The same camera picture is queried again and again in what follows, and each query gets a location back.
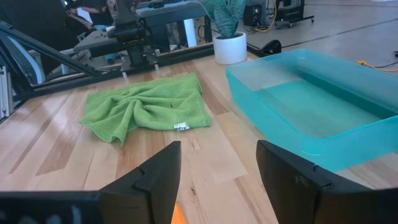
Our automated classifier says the orange microfibre towel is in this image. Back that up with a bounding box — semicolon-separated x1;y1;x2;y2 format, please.
170;201;188;224

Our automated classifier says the black wheeled cart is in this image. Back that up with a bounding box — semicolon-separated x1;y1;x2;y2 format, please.
275;0;315;29

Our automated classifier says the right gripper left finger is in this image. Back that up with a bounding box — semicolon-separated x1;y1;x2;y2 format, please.
0;141;182;224

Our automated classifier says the black computer tower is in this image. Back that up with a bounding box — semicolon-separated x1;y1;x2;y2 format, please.
242;3;266;27

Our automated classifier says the person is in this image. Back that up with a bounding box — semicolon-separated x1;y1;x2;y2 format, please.
67;0;114;32

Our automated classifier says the dark workstation table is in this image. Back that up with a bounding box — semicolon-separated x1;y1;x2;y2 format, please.
135;1;214;52

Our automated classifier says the yellow coiled cable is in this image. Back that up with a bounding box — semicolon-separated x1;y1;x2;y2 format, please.
254;1;278;34

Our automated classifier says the grey office desk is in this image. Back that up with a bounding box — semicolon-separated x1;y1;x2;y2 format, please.
73;29;125;58

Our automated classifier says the green microfibre towel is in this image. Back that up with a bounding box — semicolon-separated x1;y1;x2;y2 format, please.
80;72;212;147

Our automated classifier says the white round plant pot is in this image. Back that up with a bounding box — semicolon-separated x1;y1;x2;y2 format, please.
213;31;248;65

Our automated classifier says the green snake plant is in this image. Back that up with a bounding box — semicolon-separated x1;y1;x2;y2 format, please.
203;0;247;39

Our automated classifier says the teal translucent plastic bin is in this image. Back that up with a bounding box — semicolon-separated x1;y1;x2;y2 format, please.
226;48;398;173

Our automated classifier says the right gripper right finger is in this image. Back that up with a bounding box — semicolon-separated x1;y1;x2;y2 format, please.
256;139;398;224

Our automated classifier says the yellow floor cable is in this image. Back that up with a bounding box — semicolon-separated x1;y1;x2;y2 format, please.
356;60;398;73

